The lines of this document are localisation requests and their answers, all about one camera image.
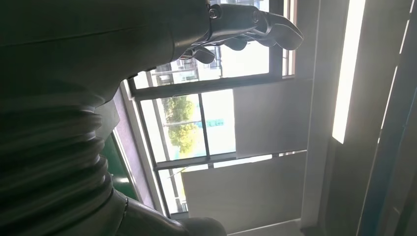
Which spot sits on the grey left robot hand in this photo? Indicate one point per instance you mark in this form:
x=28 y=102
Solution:
x=97 y=42

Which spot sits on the green conveyor belt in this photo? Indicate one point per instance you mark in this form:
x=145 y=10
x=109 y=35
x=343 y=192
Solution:
x=117 y=169

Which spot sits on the dark framed window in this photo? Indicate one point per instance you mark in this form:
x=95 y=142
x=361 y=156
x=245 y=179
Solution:
x=202 y=86

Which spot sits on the white roller blind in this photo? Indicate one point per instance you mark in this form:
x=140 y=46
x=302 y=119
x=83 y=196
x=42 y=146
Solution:
x=273 y=117
x=244 y=192

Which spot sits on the long ceiling light strip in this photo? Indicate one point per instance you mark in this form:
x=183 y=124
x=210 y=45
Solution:
x=347 y=81

